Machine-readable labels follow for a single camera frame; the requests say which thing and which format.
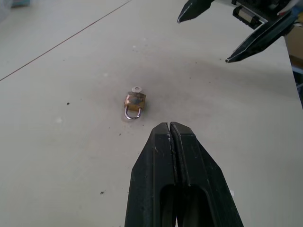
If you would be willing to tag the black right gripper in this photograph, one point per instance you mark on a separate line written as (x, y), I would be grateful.
(251, 10)

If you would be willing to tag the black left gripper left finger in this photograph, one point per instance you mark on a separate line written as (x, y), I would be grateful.
(151, 179)

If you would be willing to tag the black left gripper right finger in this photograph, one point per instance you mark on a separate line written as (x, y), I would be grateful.
(203, 179)

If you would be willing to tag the small silver key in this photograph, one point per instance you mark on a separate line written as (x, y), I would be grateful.
(136, 89)

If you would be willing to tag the brown cardboard box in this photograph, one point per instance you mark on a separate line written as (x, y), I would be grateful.
(296, 45)

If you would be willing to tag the brass padlock with silver shackle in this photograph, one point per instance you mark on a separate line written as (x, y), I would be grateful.
(134, 101)

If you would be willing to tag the teal box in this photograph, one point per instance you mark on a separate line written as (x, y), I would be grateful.
(20, 2)

